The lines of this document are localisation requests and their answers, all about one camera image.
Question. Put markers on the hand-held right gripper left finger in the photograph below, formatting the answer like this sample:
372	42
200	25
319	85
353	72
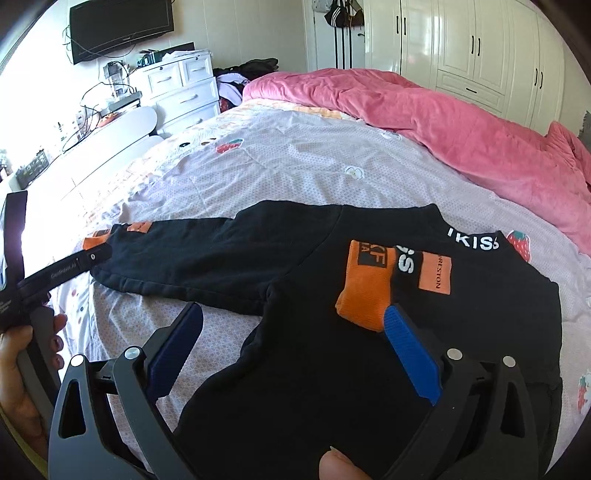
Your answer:
178	344

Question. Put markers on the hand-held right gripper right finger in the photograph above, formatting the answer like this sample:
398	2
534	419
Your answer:
411	350

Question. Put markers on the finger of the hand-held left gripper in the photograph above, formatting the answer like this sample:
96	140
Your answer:
69	266

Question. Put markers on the black sweater with orange patches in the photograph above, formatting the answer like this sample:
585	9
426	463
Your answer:
300	369

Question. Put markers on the pile of dark clothes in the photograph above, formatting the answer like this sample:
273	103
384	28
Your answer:
249	76

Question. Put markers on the hanging bags and clothes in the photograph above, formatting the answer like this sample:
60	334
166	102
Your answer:
341	14

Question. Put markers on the person's left hand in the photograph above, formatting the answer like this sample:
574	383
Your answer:
11	374

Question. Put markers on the person's right hand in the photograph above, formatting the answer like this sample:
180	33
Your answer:
344	466

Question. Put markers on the white desk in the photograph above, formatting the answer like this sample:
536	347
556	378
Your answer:
92	138

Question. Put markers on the blender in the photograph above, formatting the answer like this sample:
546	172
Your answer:
116	78

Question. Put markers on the printed lilac bedsheet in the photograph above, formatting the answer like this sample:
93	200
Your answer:
277	170

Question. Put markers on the white drawer dresser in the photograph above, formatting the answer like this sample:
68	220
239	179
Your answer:
184	92

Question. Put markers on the pink blanket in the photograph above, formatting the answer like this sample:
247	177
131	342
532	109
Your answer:
438	124

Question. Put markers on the white wardrobe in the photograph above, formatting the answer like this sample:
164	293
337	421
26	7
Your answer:
471	46

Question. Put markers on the black wall television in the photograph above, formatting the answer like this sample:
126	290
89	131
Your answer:
120	27

